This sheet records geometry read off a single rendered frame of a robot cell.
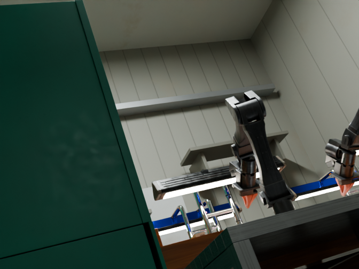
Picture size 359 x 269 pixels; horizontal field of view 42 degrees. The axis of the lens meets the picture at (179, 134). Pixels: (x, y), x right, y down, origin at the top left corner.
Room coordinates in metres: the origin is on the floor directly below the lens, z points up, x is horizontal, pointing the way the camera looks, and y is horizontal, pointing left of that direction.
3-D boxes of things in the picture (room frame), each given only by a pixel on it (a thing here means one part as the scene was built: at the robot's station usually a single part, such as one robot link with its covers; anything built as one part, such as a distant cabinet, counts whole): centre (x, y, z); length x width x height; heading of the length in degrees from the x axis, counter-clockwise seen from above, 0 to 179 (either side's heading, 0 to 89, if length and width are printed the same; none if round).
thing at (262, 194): (1.43, -0.21, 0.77); 0.09 x 0.06 x 0.06; 94
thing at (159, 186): (1.97, -0.11, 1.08); 0.62 x 0.08 x 0.07; 114
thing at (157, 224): (2.48, 0.12, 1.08); 0.62 x 0.08 x 0.07; 114
